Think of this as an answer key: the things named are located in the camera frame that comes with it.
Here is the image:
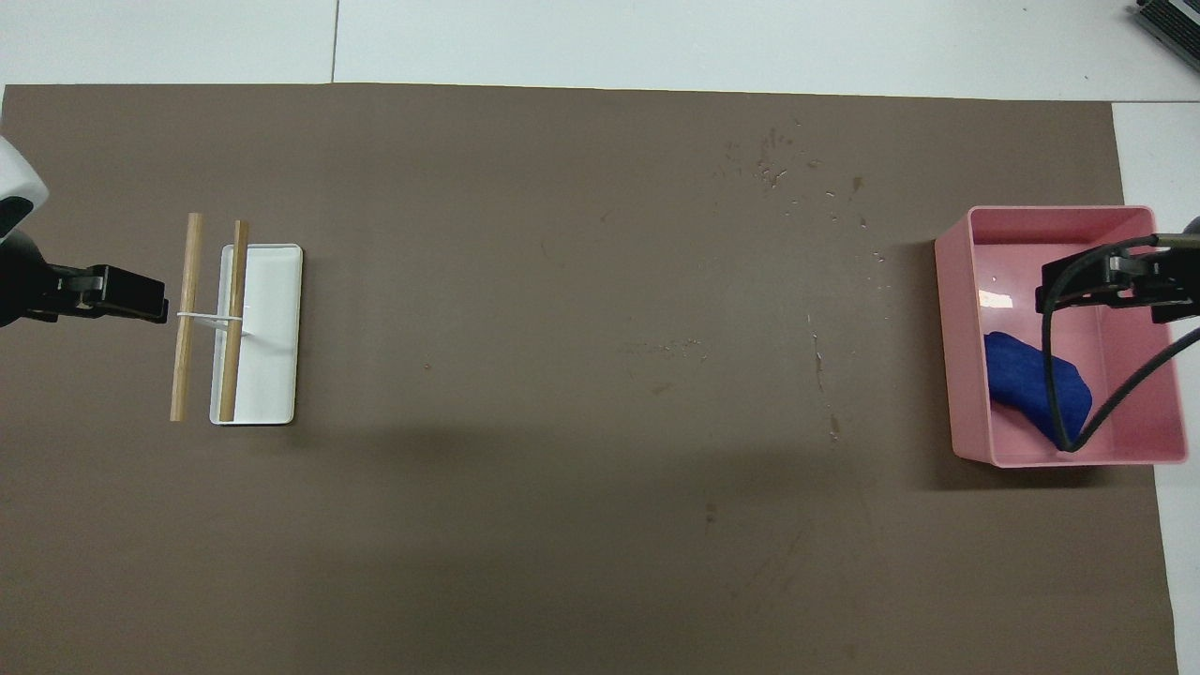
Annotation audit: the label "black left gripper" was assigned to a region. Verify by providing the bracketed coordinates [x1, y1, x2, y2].
[0, 229, 171, 328]

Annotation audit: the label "white towel rack wooden rods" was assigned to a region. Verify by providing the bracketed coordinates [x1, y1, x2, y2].
[170, 212, 304, 428]

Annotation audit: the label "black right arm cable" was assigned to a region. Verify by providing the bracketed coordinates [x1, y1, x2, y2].
[1041, 234, 1200, 453]

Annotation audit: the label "brown table mat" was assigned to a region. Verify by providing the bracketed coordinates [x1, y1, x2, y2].
[0, 82, 1180, 675]

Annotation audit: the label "blue towel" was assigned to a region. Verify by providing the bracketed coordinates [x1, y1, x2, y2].
[982, 331, 1094, 449]

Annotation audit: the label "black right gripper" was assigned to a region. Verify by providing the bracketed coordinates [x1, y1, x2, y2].
[1035, 214, 1200, 325]

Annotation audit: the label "pink plastic bin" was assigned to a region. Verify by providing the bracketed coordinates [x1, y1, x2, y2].
[934, 205, 1190, 468]

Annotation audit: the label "dark keyboard device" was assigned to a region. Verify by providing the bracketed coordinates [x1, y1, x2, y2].
[1130, 0, 1200, 48]

